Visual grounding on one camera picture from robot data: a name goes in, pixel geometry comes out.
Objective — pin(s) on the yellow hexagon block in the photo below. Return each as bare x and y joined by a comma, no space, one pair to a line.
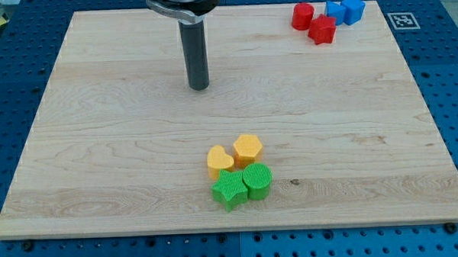
247,149

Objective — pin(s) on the yellow heart block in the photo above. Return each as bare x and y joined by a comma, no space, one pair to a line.
217,160

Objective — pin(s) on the green cylinder block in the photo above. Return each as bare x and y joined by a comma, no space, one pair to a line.
258,178

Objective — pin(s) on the green star block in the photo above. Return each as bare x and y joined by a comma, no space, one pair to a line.
230,190

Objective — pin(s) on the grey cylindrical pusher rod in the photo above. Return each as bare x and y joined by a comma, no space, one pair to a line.
196,57

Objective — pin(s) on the wooden board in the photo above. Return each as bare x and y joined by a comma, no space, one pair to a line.
119,142

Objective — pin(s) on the red star block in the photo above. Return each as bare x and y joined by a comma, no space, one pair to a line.
322,29

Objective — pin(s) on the red cylinder block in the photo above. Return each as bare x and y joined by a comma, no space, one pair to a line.
302,16

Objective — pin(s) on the blue pentagon block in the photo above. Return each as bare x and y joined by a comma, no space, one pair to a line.
336,11

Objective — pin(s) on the blue cube block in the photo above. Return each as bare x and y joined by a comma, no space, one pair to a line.
354,10

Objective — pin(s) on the fiducial marker tag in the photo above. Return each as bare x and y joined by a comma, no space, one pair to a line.
403,21

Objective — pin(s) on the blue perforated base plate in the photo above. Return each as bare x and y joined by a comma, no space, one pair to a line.
28,50

